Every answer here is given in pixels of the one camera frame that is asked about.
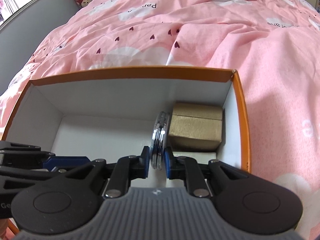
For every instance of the round metal tin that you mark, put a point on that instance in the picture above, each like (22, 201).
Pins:
(158, 150)

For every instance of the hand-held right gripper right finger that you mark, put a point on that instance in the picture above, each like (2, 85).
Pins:
(168, 163)

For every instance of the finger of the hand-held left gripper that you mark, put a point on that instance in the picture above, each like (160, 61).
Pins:
(67, 161)
(20, 180)

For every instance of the orange cardboard box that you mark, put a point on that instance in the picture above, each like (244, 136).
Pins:
(243, 130)

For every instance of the cream plush toy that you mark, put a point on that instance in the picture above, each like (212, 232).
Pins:
(86, 2)

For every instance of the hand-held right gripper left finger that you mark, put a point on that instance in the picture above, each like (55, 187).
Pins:
(146, 161)

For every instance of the pink printed blanket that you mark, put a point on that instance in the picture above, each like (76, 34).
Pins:
(200, 30)

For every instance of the gold box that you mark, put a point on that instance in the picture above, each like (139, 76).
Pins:
(195, 130)

